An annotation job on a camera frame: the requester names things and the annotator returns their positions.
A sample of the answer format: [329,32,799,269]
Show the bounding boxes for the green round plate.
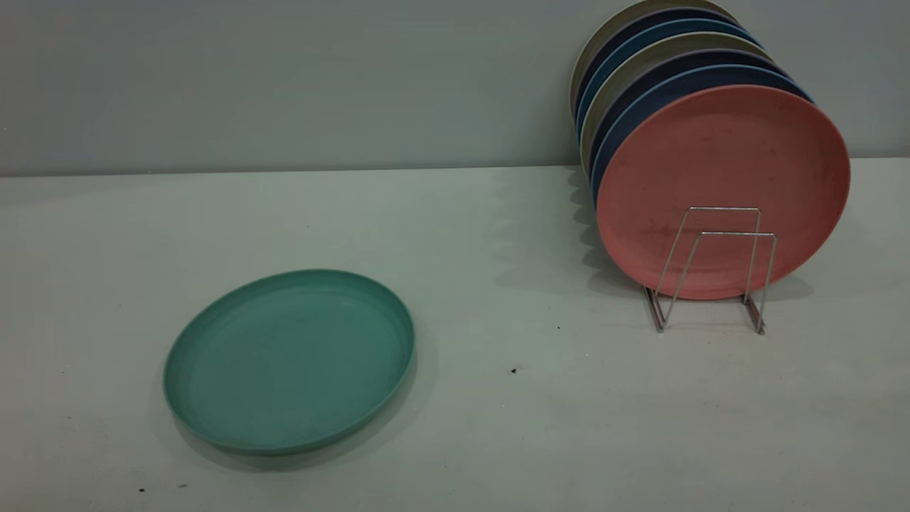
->
[163,268,416,457]

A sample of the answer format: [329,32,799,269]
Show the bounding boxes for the navy blue round plate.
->
[591,65,813,207]

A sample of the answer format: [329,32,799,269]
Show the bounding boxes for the dark purple round plate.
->
[572,6,747,118]
[587,48,791,178]

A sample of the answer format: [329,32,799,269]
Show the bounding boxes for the olive beige round plate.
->
[568,0,740,114]
[579,31,774,175]

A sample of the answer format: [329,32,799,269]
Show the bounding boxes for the pink round plate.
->
[596,84,852,301]

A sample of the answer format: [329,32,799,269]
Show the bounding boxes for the teal blue round plate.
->
[575,18,761,139]

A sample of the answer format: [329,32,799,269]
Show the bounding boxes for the silver wire plate rack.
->
[643,206,778,335]

